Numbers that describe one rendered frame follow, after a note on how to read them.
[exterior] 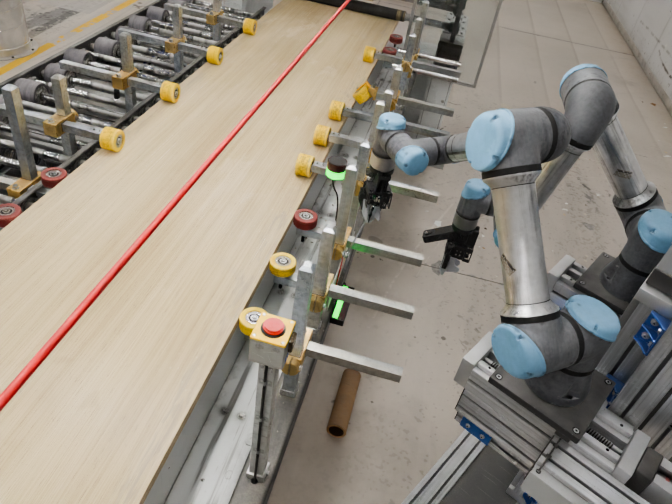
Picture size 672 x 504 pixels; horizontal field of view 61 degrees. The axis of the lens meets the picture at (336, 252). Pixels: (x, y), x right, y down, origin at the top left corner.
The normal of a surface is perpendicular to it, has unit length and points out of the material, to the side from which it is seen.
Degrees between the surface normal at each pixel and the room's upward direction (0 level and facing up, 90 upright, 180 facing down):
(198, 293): 0
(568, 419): 0
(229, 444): 0
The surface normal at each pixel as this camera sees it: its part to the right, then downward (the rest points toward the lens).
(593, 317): 0.26, -0.78
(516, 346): -0.88, 0.28
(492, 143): -0.92, 0.03
